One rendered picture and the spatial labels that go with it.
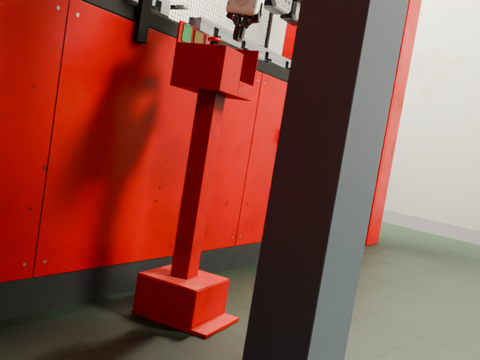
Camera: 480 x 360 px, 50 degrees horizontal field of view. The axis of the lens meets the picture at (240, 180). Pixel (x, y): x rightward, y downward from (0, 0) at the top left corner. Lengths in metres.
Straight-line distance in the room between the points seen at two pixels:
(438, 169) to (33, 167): 4.01
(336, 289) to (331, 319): 0.07
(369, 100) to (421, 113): 3.83
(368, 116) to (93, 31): 0.75
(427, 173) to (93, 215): 3.81
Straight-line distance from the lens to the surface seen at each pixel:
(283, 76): 2.31
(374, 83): 1.22
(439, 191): 4.90
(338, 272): 1.22
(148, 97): 1.63
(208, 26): 2.05
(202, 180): 1.47
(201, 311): 1.49
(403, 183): 5.02
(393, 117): 3.51
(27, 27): 1.36
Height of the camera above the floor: 0.54
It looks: 4 degrees down
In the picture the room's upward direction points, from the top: 9 degrees clockwise
